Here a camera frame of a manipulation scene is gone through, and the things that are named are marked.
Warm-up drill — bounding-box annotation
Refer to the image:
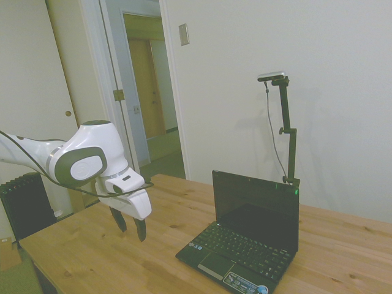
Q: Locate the small cardboard box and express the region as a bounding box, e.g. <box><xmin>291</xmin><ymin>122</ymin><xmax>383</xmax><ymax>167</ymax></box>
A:
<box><xmin>0</xmin><ymin>235</ymin><xmax>23</xmax><ymax>272</ymax></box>

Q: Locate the grey camera cable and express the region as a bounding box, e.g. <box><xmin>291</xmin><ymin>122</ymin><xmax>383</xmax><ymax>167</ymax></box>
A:
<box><xmin>263</xmin><ymin>80</ymin><xmax>290</xmax><ymax>182</ymax></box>

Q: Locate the white closet door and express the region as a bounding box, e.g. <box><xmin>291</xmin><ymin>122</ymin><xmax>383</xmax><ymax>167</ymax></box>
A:
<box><xmin>45</xmin><ymin>0</ymin><xmax>119</xmax><ymax>209</ymax></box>

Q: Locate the black Asus laptop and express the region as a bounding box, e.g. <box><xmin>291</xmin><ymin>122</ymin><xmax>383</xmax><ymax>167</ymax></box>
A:
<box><xmin>175</xmin><ymin>170</ymin><xmax>300</xmax><ymax>294</ymax></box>

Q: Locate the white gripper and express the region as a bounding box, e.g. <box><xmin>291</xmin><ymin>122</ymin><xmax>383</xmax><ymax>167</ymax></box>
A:
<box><xmin>94</xmin><ymin>182</ymin><xmax>153</xmax><ymax>243</ymax></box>

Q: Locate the black camera stand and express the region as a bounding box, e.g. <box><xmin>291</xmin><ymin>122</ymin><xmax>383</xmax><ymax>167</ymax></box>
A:
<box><xmin>271</xmin><ymin>76</ymin><xmax>301</xmax><ymax>190</ymax></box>

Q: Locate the silver camera on stand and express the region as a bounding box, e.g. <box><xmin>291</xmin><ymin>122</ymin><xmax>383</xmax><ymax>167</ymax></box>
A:
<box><xmin>257</xmin><ymin>70</ymin><xmax>288</xmax><ymax>83</ymax></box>

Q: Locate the black radiator heater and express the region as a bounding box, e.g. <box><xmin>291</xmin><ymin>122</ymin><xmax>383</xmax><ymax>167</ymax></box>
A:
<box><xmin>0</xmin><ymin>171</ymin><xmax>58</xmax><ymax>243</ymax></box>

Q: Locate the wooden hallway door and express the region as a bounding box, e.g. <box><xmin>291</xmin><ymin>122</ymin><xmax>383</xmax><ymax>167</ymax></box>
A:
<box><xmin>127</xmin><ymin>37</ymin><xmax>167</xmax><ymax>140</ymax></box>

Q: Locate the white open door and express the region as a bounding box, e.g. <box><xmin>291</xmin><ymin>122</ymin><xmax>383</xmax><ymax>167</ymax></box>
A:
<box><xmin>100</xmin><ymin>0</ymin><xmax>151</xmax><ymax>168</ymax></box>

